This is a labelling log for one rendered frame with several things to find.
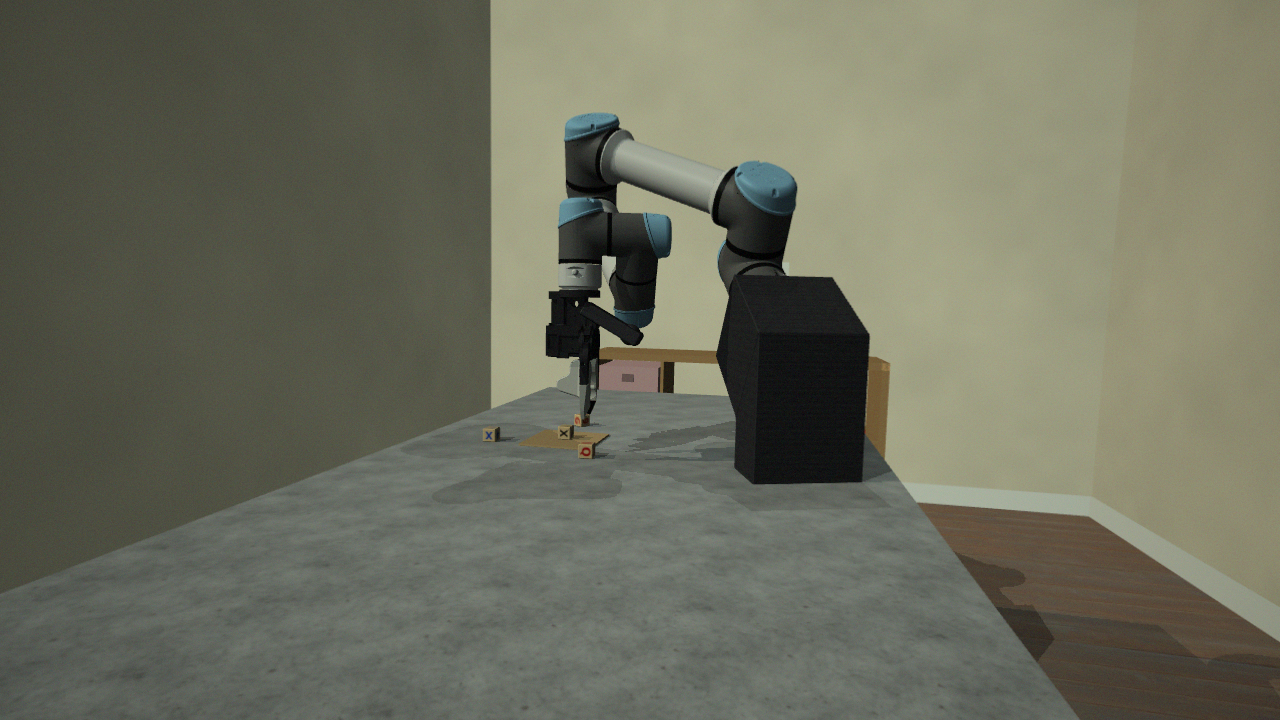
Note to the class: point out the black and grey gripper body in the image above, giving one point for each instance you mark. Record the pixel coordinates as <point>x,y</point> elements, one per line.
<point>568,328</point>

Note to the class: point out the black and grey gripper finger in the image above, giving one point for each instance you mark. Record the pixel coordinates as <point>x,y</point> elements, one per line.
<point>594,382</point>
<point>578,381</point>

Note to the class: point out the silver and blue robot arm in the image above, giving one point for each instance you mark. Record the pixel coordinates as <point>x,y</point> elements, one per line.
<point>756,207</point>

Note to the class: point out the tan mat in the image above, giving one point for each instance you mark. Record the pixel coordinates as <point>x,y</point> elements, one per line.
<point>549,439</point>

